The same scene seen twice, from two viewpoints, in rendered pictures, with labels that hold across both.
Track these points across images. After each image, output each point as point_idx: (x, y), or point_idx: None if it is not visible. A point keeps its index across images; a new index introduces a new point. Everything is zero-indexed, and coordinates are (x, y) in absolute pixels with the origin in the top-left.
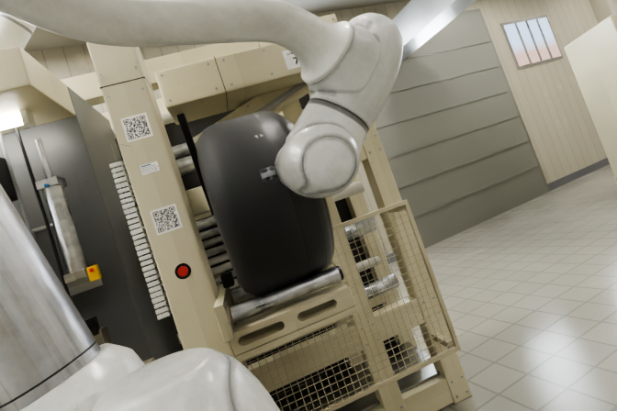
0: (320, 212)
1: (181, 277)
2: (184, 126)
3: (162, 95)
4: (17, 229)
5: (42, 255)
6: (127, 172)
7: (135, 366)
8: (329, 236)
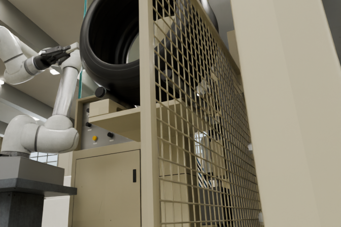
0: (80, 58)
1: None
2: None
3: None
4: (58, 95)
5: (59, 98)
6: None
7: (48, 119)
8: (87, 69)
